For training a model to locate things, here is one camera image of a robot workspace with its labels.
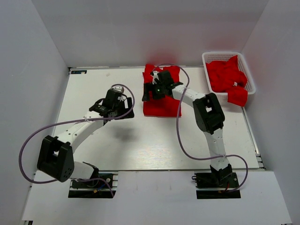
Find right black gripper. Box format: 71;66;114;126
142;81;166;101

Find red t shirt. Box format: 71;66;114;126
142;64;180;118

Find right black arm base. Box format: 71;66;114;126
191;165;241;200

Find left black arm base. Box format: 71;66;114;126
68;172;118;199

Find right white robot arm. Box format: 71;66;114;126
142;70;232;187

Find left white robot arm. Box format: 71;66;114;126
37;84;135;187

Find red t shirts in basket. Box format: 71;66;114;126
206;55;248;107

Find blue table label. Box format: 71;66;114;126
71;70;87;75

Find white plastic basket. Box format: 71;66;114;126
202;51;256;96

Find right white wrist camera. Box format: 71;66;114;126
150;71;159;84

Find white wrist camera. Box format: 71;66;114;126
111;86;124;101
150;71;159;84

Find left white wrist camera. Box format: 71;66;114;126
111;86;124;101

